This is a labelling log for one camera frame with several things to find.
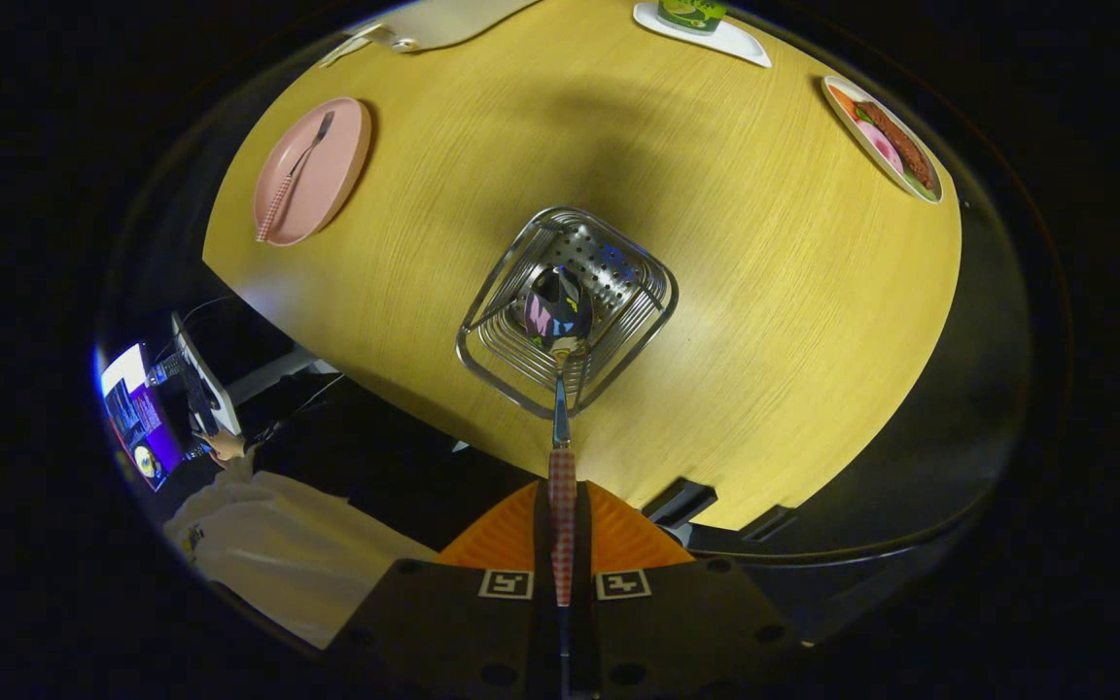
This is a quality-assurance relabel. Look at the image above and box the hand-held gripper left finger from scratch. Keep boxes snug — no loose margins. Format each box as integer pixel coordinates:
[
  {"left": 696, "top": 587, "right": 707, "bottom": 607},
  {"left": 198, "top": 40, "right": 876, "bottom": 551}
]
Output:
[{"left": 325, "top": 478, "right": 562, "bottom": 699}]

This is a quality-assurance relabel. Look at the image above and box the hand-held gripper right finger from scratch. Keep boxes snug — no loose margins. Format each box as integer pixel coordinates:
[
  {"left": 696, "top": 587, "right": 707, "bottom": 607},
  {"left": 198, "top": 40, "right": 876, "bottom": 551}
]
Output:
[{"left": 563, "top": 478, "right": 800, "bottom": 699}]

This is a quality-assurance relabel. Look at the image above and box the spoon with red checked handle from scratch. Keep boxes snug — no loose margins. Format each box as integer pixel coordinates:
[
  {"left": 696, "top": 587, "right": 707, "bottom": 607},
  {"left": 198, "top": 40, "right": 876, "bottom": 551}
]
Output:
[{"left": 524, "top": 264, "right": 594, "bottom": 609}]

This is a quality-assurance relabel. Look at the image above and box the fork with red checked handle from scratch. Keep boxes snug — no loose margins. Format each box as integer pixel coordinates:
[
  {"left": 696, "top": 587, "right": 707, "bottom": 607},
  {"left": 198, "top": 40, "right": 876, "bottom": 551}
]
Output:
[{"left": 256, "top": 110, "right": 336, "bottom": 244}]

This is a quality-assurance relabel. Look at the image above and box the person's white clothing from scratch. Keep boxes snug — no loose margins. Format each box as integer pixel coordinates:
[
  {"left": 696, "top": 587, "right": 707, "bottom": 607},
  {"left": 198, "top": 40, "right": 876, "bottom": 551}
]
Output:
[{"left": 163, "top": 457, "right": 439, "bottom": 650}]

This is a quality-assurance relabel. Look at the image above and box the white laptop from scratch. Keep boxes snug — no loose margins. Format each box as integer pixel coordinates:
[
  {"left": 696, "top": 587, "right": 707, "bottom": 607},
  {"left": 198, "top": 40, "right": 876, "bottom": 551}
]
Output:
[{"left": 171, "top": 311, "right": 245, "bottom": 438}]

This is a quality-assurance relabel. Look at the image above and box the lit monitor screen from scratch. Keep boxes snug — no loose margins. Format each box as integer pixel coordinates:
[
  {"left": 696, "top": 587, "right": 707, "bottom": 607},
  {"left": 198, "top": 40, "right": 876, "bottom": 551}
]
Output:
[{"left": 98, "top": 342, "right": 187, "bottom": 492}]

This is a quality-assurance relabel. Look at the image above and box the pink round plate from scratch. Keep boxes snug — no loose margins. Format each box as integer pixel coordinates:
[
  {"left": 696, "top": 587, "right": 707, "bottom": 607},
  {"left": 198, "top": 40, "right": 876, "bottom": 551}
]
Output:
[{"left": 252, "top": 96, "right": 373, "bottom": 247}]

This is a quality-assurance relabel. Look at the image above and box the red brown meat piece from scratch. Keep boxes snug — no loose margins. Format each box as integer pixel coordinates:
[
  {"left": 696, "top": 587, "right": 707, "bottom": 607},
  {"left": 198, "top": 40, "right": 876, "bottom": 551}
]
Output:
[{"left": 857, "top": 100, "right": 937, "bottom": 191}]

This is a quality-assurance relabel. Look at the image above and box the white plate with food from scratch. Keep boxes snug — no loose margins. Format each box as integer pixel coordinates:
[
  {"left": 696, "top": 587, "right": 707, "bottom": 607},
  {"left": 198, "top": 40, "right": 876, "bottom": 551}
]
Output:
[{"left": 821, "top": 75, "right": 945, "bottom": 205}]

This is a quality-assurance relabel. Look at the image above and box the white square coaster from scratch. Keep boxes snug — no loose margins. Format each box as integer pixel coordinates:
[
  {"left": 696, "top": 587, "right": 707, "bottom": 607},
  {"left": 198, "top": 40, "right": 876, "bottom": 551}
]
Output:
[{"left": 633, "top": 2, "right": 773, "bottom": 69}]

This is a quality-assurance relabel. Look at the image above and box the white toaster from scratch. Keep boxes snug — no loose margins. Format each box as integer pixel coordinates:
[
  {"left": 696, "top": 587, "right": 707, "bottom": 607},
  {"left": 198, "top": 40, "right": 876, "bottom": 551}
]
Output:
[{"left": 319, "top": 0, "right": 543, "bottom": 67}]

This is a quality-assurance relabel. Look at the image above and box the green label drink bottle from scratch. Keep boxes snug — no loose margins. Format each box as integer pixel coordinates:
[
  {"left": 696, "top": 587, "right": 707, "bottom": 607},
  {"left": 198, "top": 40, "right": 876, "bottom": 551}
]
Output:
[{"left": 657, "top": 0, "right": 728, "bottom": 35}]

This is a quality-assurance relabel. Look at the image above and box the metal wire basket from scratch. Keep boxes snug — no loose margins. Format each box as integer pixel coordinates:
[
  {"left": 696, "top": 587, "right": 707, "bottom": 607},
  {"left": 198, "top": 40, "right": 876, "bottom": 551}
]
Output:
[{"left": 455, "top": 205, "right": 680, "bottom": 421}]

